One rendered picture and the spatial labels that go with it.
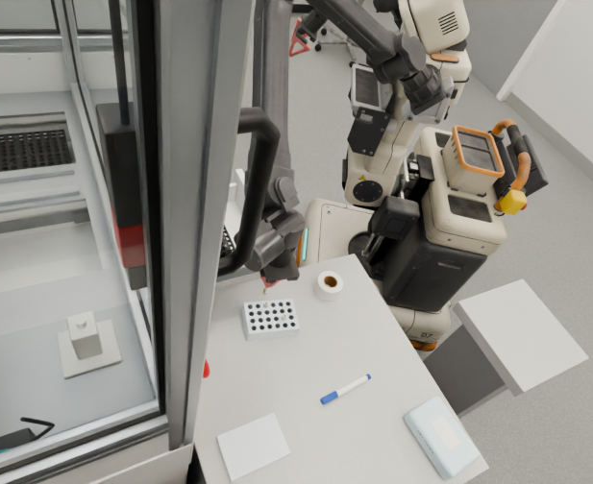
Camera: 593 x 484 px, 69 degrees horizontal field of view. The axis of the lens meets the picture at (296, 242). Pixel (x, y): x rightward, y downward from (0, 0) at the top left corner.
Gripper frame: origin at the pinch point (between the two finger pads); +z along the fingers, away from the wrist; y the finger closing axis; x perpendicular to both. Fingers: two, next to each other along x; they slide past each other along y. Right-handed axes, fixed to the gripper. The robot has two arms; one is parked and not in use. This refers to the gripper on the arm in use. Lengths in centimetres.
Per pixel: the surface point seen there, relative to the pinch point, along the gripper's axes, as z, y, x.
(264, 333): 17.6, 3.0, 1.7
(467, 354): 34, 11, 67
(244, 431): 19.1, 23.1, -6.8
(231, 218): 13.2, -29.2, -1.2
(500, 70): 75, -238, 278
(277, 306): 16.9, -3.2, 6.1
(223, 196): -54, 27, -19
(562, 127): 78, -166, 295
